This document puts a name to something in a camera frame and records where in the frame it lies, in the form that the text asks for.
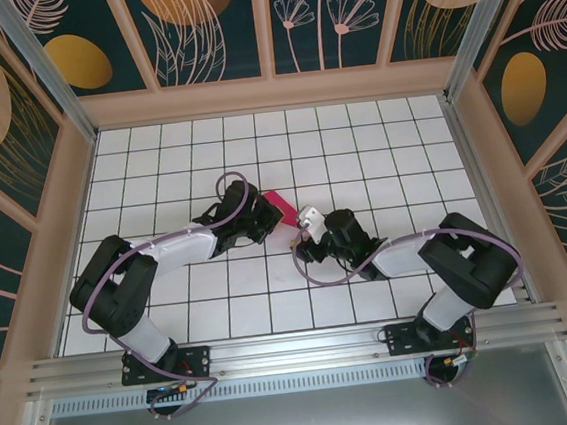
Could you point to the pink paper sheet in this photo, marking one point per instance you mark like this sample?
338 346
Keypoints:
284 206

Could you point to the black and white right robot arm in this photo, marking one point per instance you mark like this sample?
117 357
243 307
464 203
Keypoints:
474 264

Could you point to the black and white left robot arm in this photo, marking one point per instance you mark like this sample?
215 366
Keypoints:
110 294

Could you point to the small controller board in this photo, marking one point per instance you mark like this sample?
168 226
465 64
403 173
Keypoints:
461 360
177 389

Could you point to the aluminium mounting rail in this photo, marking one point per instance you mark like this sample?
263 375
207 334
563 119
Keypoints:
296 347

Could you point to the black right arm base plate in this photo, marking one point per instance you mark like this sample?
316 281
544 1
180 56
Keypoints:
401 339

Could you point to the aluminium side rail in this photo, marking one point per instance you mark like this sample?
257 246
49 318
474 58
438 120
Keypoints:
482 193

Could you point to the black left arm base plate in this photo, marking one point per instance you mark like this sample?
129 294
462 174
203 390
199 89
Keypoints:
197 361

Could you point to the aluminium corner post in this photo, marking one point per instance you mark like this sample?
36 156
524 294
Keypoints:
49 79
476 18

